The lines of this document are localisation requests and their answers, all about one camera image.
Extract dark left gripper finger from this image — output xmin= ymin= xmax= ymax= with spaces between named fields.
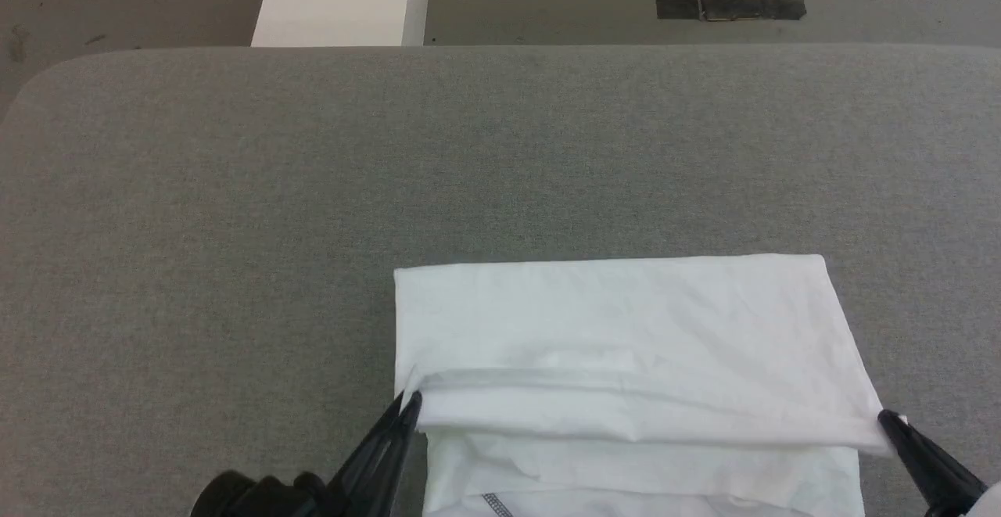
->
xmin=324 ymin=393 xmax=409 ymax=517
xmin=356 ymin=390 xmax=424 ymax=517

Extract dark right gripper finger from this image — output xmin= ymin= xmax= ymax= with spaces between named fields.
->
xmin=877 ymin=409 xmax=989 ymax=517

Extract white garment with grey stitching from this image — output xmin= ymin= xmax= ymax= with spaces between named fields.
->
xmin=393 ymin=253 xmax=896 ymax=517

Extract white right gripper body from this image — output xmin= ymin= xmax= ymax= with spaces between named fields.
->
xmin=966 ymin=484 xmax=1001 ymax=517

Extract white rectangular box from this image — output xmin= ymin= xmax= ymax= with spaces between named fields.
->
xmin=251 ymin=0 xmax=429 ymax=48

